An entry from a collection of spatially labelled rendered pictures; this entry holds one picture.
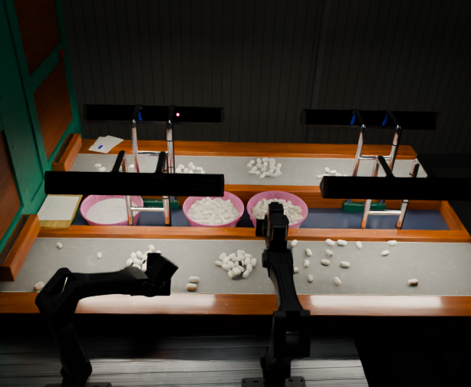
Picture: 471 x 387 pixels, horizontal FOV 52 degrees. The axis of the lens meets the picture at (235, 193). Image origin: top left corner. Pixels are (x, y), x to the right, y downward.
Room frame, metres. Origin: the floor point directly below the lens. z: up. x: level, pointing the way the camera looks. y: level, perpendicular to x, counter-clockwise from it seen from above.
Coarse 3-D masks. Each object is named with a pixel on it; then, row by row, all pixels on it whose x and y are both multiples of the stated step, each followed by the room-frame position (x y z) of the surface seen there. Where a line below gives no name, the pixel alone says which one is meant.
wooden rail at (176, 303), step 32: (0, 320) 1.09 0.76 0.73; (32, 320) 1.09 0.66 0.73; (96, 320) 1.10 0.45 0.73; (128, 320) 1.11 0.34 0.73; (160, 320) 1.11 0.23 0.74; (192, 320) 1.11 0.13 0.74; (224, 320) 1.12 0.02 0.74; (256, 320) 1.12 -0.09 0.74; (320, 320) 1.13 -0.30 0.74; (352, 320) 1.14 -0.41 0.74; (384, 320) 1.14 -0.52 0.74; (416, 320) 1.15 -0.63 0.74; (448, 320) 1.15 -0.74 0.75
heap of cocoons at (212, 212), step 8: (200, 200) 1.81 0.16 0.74; (208, 200) 1.82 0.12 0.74; (216, 200) 1.82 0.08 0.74; (224, 200) 1.81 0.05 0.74; (192, 208) 1.75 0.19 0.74; (200, 208) 1.74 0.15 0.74; (208, 208) 1.76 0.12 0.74; (216, 208) 1.75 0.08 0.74; (224, 208) 1.75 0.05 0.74; (232, 208) 1.76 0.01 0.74; (192, 216) 1.69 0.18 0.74; (200, 216) 1.69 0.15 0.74; (208, 216) 1.71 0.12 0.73; (216, 216) 1.71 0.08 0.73; (224, 216) 1.70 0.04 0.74; (232, 216) 1.70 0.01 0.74; (216, 224) 1.64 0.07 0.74
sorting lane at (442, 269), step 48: (48, 240) 1.49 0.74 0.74; (96, 240) 1.50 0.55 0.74; (144, 240) 1.51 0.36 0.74; (192, 240) 1.53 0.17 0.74; (240, 240) 1.54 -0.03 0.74; (288, 240) 1.55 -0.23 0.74; (240, 288) 1.27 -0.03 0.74; (336, 288) 1.29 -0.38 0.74; (384, 288) 1.30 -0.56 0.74; (432, 288) 1.31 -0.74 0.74
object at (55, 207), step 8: (48, 200) 1.71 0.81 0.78; (56, 200) 1.71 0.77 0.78; (64, 200) 1.71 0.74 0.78; (72, 200) 1.72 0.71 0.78; (48, 208) 1.65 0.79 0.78; (56, 208) 1.66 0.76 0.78; (64, 208) 1.66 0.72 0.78; (72, 208) 1.66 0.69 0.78; (40, 216) 1.60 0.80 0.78; (48, 216) 1.60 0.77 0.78; (56, 216) 1.60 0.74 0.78; (64, 216) 1.60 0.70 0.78
